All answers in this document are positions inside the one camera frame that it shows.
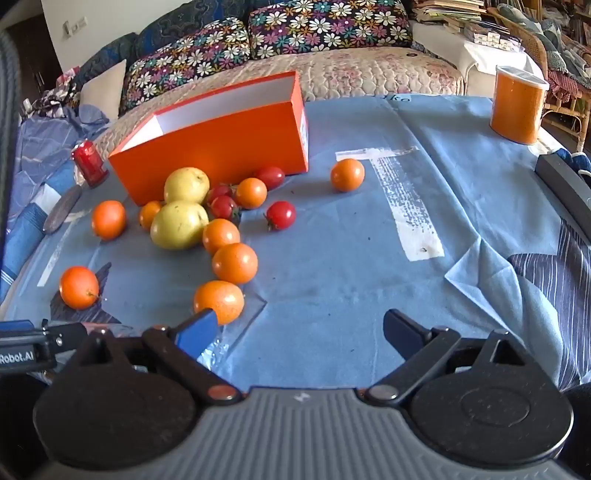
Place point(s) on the dark blue paisley cushion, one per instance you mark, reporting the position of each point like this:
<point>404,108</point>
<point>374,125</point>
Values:
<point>106,60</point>
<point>194,18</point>

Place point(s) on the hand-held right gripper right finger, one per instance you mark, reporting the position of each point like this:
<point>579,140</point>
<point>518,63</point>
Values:
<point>401,330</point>

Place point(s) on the black rectangular bar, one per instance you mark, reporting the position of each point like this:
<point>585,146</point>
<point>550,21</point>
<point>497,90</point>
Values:
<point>565,189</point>

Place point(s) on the orange cylindrical cup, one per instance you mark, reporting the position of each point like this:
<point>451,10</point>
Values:
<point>517,106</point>

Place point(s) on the light blue tablecloth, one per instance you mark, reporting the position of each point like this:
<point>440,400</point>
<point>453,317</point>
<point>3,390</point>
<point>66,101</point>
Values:
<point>332,277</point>

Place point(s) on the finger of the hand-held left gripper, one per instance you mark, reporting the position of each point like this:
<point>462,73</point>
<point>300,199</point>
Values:
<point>67,334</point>

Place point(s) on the red cherry tomato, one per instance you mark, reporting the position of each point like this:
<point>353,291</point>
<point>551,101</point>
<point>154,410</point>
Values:
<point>219,191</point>
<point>270,177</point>
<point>224,207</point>
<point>280,215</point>

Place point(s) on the stack of books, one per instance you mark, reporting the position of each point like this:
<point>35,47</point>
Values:
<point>443,14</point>

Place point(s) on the blue plaid sheet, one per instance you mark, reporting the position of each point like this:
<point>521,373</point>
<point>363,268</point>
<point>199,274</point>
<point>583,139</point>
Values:
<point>41,152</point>

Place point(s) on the white wall socket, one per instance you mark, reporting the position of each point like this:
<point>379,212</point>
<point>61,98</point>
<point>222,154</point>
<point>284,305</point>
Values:
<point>75,26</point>

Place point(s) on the orange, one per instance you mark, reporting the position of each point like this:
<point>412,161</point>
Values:
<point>109,219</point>
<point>220,234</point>
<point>347,175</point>
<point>79,287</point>
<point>148,215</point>
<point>218,300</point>
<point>234,263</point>

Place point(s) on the floral daisy cushion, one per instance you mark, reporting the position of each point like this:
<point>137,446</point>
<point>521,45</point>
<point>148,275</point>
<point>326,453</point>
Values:
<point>184,60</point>
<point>328,23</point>

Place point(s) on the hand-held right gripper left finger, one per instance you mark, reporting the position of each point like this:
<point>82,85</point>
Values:
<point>196,330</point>

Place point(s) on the orange cardboard box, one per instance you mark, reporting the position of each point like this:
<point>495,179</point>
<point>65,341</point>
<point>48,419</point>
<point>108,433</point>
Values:
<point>221,147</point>

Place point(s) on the white pillow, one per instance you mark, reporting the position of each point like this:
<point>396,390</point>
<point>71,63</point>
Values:
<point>104,90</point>

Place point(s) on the rattan chair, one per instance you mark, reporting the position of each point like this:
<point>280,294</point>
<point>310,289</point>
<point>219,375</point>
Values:
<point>558,92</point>

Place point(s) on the pile of patterned clothes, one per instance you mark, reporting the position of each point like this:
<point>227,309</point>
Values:
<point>55,92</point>

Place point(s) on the white covered side table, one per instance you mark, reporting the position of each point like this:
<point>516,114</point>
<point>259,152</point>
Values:
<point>489,60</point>

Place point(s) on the yellow round fruit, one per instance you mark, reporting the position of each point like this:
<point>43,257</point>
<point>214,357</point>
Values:
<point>179,225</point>
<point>187,185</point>

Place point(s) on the red soda can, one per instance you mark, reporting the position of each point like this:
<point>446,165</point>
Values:
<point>90,164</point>

